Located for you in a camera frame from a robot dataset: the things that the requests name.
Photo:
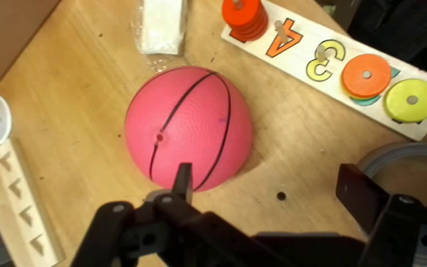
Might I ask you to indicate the yellow disc on peg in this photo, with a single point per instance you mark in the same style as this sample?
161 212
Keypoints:
407 102

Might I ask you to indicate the wooden number puzzle board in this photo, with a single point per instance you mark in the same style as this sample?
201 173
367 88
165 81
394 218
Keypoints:
317 56

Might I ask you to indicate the orange disc on peg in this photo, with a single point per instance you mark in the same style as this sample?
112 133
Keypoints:
367 77

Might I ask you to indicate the orange ring stack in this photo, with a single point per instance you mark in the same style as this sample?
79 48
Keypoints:
247 20

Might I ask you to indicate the brown cardboard box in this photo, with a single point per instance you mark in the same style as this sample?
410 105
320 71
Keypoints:
20 22

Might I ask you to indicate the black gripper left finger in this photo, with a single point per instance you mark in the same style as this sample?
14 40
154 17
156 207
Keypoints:
183 186

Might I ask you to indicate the white foam block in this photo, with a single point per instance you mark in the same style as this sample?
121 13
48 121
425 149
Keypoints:
162 28

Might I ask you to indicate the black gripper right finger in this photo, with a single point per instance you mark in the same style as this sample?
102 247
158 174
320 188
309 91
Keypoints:
361 197

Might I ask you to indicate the pink rubber basketball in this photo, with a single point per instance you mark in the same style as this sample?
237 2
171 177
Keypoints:
189 115

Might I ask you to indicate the grey duct tape roll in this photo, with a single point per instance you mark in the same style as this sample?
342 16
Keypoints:
400 169

